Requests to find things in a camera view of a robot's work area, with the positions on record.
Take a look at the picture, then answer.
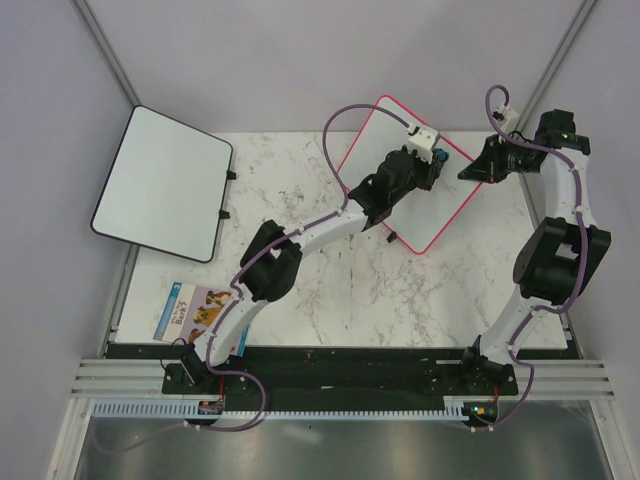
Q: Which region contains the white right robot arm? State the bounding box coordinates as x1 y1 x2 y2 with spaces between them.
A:
457 109 611 394

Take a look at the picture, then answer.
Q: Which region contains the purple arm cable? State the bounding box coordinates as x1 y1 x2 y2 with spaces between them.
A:
462 85 589 435
92 103 416 454

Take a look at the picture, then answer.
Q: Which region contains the light blue cable duct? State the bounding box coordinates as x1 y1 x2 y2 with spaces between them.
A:
91 398 468 421

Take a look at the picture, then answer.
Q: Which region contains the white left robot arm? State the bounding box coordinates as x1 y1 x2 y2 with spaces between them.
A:
180 144 449 393

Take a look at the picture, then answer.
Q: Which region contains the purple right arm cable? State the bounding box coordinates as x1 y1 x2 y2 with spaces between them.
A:
462 85 589 435

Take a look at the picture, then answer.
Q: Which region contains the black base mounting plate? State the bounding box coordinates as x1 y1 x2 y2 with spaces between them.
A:
162 346 518 411

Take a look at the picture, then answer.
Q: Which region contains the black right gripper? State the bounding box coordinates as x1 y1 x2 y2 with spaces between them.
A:
458 137 537 187

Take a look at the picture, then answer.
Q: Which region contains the blue bone-shaped eraser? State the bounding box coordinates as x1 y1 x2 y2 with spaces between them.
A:
432 148 449 165

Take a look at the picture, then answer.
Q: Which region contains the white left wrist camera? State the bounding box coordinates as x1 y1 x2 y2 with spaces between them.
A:
406 123 441 163

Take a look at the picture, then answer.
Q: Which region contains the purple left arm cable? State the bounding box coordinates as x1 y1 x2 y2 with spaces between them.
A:
92 103 416 454

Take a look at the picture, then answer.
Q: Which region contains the pink framed whiteboard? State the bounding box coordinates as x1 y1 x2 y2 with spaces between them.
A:
338 110 480 255

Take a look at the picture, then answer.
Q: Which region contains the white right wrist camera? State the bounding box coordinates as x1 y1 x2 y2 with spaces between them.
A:
492 105 520 134

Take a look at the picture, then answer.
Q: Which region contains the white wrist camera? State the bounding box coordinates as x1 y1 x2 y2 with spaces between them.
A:
406 123 441 163
492 105 520 134

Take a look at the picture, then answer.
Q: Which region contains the black framed whiteboard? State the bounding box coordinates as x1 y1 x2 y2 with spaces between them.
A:
90 106 234 263

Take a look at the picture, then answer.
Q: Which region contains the dog picture book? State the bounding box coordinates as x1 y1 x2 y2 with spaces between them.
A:
153 282 238 360

